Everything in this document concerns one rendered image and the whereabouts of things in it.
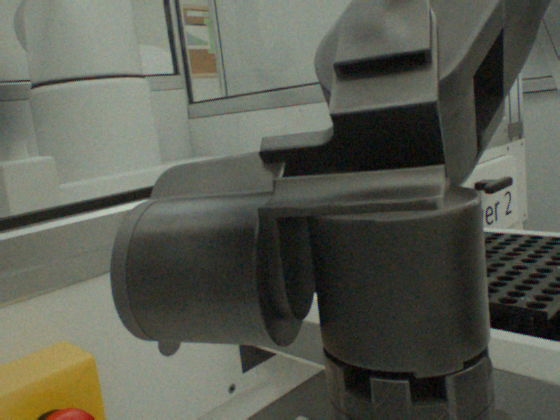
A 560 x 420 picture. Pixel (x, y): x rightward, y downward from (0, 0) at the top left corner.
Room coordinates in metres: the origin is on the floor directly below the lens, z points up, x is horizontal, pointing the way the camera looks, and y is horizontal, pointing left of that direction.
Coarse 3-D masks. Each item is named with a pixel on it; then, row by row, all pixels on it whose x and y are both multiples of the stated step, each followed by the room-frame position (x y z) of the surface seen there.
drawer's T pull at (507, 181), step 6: (480, 180) 0.76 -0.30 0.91; (486, 180) 0.75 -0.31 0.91; (492, 180) 0.75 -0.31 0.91; (498, 180) 0.74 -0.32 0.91; (504, 180) 0.74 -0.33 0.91; (510, 180) 0.75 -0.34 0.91; (474, 186) 0.75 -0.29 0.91; (480, 186) 0.74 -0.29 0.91; (486, 186) 0.72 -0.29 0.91; (492, 186) 0.71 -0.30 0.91; (498, 186) 0.72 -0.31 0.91; (504, 186) 0.74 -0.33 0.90; (486, 192) 0.72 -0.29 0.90; (492, 192) 0.71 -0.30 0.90
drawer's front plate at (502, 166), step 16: (496, 160) 0.82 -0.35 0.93; (512, 160) 0.85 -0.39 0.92; (480, 176) 0.77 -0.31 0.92; (496, 176) 0.81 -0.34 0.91; (512, 176) 0.85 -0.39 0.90; (480, 192) 0.77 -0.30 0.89; (496, 192) 0.81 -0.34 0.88; (512, 192) 0.85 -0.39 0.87; (512, 208) 0.85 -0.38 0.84; (496, 224) 0.80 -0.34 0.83
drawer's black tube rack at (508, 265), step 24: (504, 240) 0.49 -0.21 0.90; (528, 240) 0.48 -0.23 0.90; (552, 240) 0.48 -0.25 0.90; (504, 264) 0.42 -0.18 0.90; (528, 264) 0.41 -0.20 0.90; (552, 264) 0.41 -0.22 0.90; (504, 288) 0.37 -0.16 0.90; (528, 288) 0.37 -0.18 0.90; (504, 312) 0.34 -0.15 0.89; (552, 336) 0.34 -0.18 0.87
